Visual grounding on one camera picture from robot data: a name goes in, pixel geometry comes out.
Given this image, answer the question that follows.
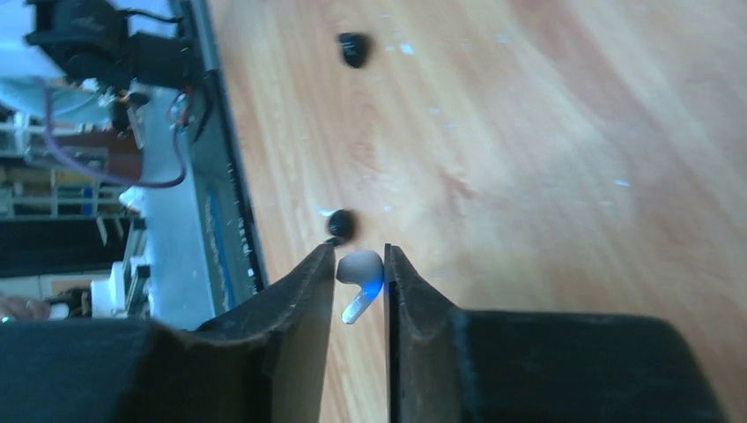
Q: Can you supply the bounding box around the black earbud upper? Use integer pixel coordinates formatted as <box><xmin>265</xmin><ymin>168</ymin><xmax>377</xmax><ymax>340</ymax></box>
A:
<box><xmin>337</xmin><ymin>32</ymin><xmax>371</xmax><ymax>69</ymax></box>

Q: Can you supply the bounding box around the black earbud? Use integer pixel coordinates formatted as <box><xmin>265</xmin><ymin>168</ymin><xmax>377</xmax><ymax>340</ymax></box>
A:
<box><xmin>337</xmin><ymin>32</ymin><xmax>371</xmax><ymax>69</ymax></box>
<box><xmin>326</xmin><ymin>209</ymin><xmax>356</xmax><ymax>247</ymax></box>

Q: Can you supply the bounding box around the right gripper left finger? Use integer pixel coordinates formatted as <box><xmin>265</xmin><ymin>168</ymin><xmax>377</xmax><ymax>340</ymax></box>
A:
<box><xmin>1</xmin><ymin>243</ymin><xmax>336</xmax><ymax>422</ymax></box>

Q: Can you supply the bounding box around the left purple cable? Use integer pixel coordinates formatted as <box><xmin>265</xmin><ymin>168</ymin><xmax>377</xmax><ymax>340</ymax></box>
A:
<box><xmin>37</xmin><ymin>78</ymin><xmax>189</xmax><ymax>190</ymax></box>

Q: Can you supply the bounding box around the black earbud lower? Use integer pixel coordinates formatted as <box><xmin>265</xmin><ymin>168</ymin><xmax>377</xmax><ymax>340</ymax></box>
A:
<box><xmin>326</xmin><ymin>209</ymin><xmax>356</xmax><ymax>247</ymax></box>

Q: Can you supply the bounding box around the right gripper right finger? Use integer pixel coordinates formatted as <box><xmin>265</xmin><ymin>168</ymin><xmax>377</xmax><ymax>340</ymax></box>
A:
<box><xmin>384</xmin><ymin>244</ymin><xmax>726</xmax><ymax>422</ymax></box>

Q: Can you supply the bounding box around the white earbud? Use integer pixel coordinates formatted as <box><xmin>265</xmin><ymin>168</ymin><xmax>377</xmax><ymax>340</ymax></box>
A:
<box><xmin>336</xmin><ymin>250</ymin><xmax>384</xmax><ymax>324</ymax></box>

